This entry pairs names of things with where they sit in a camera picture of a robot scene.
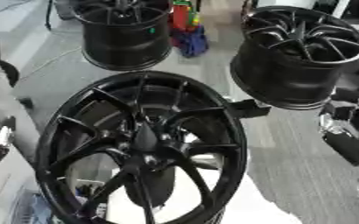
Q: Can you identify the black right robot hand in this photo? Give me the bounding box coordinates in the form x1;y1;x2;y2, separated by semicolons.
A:
317;87;359;179

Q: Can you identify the black spoked wheel tilted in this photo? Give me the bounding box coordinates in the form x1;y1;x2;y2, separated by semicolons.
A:
229;5;359;111

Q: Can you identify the large black spoked wheel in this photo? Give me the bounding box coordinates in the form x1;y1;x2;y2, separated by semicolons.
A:
32;70;250;224

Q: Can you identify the white pin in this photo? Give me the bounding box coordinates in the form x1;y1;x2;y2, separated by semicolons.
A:
141;154;161;165
158;132;175;142

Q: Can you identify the black wheel with green sticker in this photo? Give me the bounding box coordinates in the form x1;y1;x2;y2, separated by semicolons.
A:
70;0;175;72

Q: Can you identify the black curved chair part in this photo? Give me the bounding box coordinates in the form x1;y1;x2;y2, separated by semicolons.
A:
0;30;22;88

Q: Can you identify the red and blue bag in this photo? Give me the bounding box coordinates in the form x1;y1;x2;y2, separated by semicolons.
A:
168;0;210;58

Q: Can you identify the black wheel mount bracket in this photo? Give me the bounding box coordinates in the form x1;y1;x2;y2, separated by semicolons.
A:
223;98;273;119

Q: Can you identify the white floor cable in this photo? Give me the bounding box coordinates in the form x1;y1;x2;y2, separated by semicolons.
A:
18;45;83;83

